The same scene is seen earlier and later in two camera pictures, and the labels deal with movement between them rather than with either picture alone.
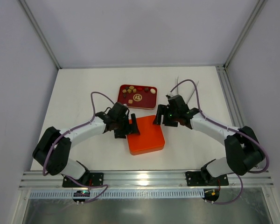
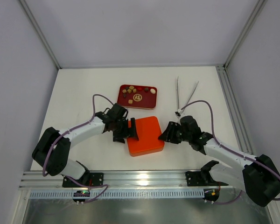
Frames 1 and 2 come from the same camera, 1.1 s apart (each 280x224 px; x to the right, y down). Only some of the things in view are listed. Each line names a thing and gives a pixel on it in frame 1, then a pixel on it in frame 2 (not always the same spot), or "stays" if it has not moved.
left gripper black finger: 133,128 → 132,132
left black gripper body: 125,127 stays
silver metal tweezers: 178,89 stays
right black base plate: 196,178 stays
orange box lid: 151,138 stays
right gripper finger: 162,109 → 170,134
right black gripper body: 167,117 → 173,133
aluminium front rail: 51,179 stays
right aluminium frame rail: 230,97 stays
